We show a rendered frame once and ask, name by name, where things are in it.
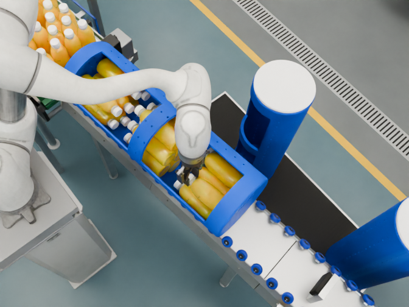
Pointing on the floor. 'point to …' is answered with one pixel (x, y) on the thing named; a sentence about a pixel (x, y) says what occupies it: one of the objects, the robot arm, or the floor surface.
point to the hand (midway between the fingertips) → (190, 175)
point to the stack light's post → (96, 14)
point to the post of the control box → (47, 153)
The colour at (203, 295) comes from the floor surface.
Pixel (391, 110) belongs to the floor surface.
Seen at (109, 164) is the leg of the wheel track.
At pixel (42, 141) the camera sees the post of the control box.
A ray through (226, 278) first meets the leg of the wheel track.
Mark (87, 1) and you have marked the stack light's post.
